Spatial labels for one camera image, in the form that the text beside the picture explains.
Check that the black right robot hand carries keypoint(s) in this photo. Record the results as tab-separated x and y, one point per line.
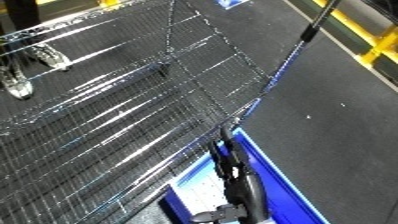
246	186

